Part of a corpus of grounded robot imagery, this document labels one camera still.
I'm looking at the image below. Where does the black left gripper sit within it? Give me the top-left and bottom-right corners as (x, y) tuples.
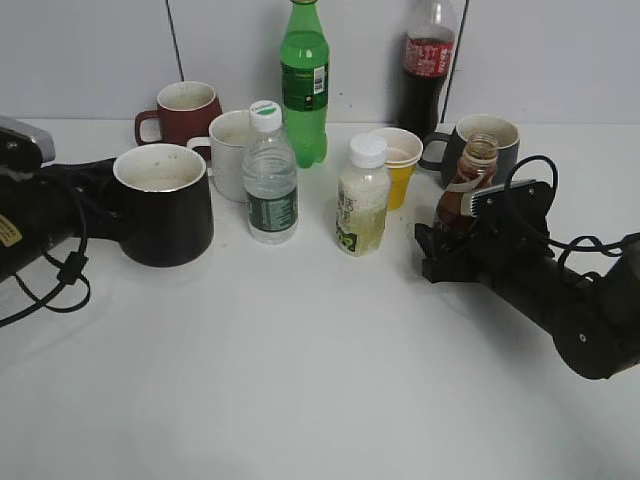
(1, 158), (125, 280)

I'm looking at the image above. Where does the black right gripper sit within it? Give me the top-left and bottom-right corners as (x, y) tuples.
(414, 199), (559, 295)

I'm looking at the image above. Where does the black ceramic mug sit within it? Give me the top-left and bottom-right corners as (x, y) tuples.
(112, 143), (214, 268)

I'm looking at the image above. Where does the brown coffee bottle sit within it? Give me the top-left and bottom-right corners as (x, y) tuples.
(433, 133), (499, 238)

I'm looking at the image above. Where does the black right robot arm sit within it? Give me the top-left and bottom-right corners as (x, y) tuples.
(415, 207), (639, 380)

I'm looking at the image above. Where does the yellow paper cup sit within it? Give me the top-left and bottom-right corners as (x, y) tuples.
(372, 127), (423, 211)

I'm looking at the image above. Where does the white yellow juice bottle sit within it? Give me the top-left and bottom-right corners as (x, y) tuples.
(336, 133), (391, 257)

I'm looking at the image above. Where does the dark red ceramic mug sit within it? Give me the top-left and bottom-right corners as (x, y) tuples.
(134, 81), (222, 146)

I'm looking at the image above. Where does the dark grey ceramic mug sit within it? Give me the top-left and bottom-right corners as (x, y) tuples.
(418, 114), (520, 186)

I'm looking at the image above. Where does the white ceramic mug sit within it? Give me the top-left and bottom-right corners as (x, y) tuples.
(186, 110), (251, 203)

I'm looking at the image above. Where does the clear water bottle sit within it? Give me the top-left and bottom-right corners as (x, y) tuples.
(242, 100), (298, 245)

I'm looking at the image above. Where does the cola bottle red label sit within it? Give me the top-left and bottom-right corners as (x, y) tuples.
(398, 1), (457, 138)

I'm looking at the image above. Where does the green soda bottle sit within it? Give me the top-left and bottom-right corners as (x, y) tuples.
(280, 1), (330, 168)

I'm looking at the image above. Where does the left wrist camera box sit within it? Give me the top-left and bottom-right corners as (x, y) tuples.
(0, 116), (56, 174)

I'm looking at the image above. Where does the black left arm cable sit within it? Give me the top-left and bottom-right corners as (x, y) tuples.
(0, 169), (92, 329)

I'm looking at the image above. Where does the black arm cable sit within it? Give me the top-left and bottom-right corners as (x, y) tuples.
(502, 155), (640, 281)
(0, 169), (92, 329)

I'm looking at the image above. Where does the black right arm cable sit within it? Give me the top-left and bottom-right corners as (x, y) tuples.
(502, 155), (640, 281)

